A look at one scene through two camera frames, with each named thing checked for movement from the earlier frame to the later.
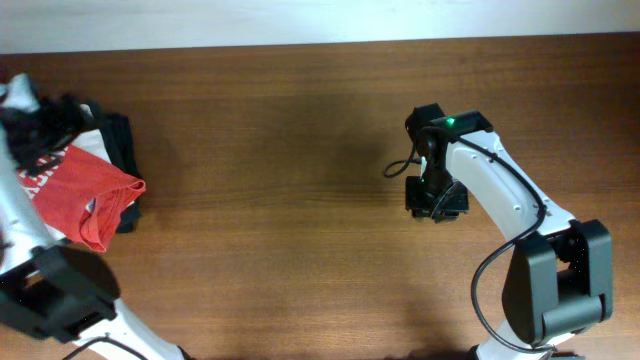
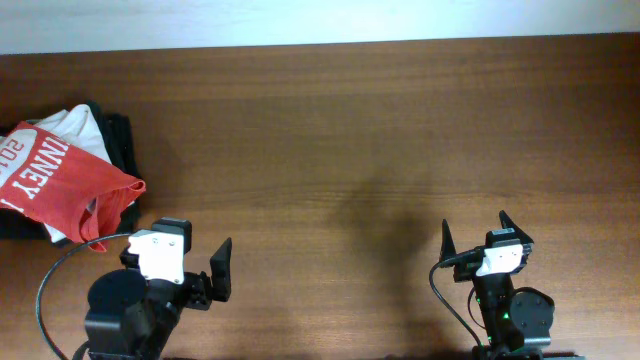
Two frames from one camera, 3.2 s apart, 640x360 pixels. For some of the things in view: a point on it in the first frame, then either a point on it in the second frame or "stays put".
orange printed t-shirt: (79, 194) stays put
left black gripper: (38, 128) to (201, 290)
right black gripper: (436, 201) to (465, 270)
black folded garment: (118, 131) stays put
